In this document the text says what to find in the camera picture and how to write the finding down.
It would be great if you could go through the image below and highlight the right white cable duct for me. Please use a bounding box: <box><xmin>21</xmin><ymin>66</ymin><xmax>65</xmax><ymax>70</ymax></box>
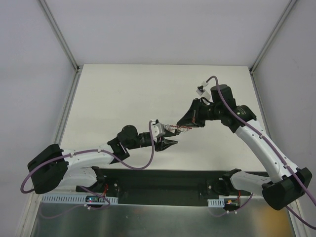
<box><xmin>207</xmin><ymin>198</ymin><xmax>225</xmax><ymax>208</ymax></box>

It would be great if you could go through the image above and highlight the aluminium frame post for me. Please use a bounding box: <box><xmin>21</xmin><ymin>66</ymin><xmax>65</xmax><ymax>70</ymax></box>
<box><xmin>249</xmin><ymin>0</ymin><xmax>299</xmax><ymax>74</ymax></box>
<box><xmin>37</xmin><ymin>0</ymin><xmax>80</xmax><ymax>72</ymax></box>

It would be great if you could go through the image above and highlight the red handled key organizer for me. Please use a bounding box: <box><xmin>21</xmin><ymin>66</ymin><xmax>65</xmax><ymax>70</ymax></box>
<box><xmin>163</xmin><ymin>124</ymin><xmax>192</xmax><ymax>133</ymax></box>

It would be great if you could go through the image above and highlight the right aluminium frame post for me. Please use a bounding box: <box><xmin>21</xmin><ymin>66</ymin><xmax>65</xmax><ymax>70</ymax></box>
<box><xmin>249</xmin><ymin>0</ymin><xmax>299</xmax><ymax>74</ymax></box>

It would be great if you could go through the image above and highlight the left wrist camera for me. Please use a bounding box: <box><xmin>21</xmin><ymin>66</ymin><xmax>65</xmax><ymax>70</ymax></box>
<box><xmin>150</xmin><ymin>120</ymin><xmax>165</xmax><ymax>139</ymax></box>

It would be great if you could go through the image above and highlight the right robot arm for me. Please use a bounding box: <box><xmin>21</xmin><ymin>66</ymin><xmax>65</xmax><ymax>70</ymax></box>
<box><xmin>177</xmin><ymin>84</ymin><xmax>312</xmax><ymax>210</ymax></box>

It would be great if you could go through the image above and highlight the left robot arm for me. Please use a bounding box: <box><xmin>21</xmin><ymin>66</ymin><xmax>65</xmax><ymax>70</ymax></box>
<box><xmin>26</xmin><ymin>121</ymin><xmax>180</xmax><ymax>194</ymax></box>

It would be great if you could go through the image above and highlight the left white cable duct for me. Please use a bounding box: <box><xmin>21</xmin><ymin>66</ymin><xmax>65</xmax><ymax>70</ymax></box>
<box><xmin>41</xmin><ymin>194</ymin><xmax>108</xmax><ymax>204</ymax></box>

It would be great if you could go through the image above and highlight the white cable duct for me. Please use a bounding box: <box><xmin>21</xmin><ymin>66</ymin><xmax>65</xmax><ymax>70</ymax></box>
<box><xmin>207</xmin><ymin>198</ymin><xmax>225</xmax><ymax>208</ymax></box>
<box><xmin>41</xmin><ymin>194</ymin><xmax>108</xmax><ymax>204</ymax></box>

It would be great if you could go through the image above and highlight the left aluminium frame post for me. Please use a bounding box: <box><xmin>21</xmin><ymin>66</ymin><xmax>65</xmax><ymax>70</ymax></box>
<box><xmin>37</xmin><ymin>0</ymin><xmax>80</xmax><ymax>72</ymax></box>

